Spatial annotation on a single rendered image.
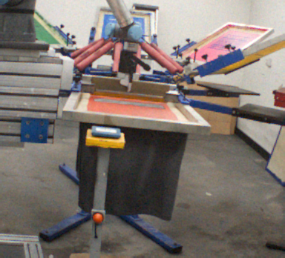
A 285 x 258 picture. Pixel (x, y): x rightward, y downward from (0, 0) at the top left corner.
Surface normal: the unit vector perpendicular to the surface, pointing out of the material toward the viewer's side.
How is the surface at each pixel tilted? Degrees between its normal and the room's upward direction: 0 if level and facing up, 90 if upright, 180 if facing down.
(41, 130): 90
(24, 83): 90
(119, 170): 92
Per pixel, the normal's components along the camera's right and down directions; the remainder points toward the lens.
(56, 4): 0.08, 0.19
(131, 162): 0.35, 0.28
